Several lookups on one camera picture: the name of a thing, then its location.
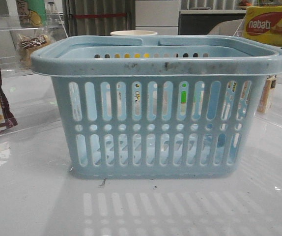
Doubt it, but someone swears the small beige carton box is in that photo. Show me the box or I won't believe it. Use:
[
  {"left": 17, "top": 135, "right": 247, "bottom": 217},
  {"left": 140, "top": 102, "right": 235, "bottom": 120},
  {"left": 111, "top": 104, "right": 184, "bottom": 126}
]
[{"left": 257, "top": 75, "right": 277, "bottom": 114}]

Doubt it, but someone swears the yellow nabati wafer box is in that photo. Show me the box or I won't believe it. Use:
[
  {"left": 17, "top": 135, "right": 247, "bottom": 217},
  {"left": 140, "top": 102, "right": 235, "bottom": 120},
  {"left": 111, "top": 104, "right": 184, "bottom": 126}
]
[{"left": 242, "top": 6, "right": 282, "bottom": 47}]

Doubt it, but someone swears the bread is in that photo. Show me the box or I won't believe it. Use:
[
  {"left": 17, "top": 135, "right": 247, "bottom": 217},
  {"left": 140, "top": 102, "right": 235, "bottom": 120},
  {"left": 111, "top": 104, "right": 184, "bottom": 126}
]
[{"left": 16, "top": 34, "right": 55, "bottom": 67}]

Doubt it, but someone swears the popcorn paper cup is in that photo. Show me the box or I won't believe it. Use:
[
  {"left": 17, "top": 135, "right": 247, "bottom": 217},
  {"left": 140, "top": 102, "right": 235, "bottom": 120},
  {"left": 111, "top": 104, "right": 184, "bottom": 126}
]
[{"left": 110, "top": 30, "right": 158, "bottom": 37}]

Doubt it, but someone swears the light blue plastic basket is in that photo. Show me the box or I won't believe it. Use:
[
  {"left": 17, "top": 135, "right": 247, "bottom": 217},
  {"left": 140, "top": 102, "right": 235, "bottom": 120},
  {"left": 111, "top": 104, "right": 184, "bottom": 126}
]
[{"left": 31, "top": 35, "right": 282, "bottom": 179}]

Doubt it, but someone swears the white cabinet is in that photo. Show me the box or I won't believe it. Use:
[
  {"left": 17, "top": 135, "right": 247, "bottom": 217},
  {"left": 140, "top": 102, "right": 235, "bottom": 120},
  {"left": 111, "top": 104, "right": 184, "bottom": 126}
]
[{"left": 135, "top": 0, "right": 180, "bottom": 35}]

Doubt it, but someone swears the clear acrylic shelf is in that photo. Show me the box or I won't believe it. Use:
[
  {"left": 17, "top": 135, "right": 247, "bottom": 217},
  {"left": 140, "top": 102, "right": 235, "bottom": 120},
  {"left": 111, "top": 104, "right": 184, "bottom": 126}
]
[{"left": 0, "top": 12, "right": 69, "bottom": 138}]

